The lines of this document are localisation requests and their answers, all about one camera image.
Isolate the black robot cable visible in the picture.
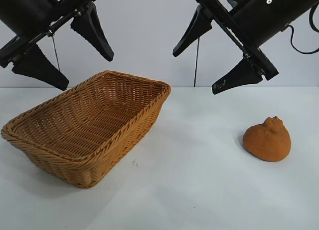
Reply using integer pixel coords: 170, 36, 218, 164
283, 5, 319, 55

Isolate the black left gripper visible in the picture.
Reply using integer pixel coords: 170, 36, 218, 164
0, 0, 115, 91

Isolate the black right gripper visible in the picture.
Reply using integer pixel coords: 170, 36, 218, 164
172, 0, 319, 95

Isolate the bumpy orange fruit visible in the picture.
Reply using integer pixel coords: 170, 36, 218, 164
242, 116, 292, 163

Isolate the woven wicker basket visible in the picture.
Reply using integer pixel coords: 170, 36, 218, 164
0, 70, 172, 190

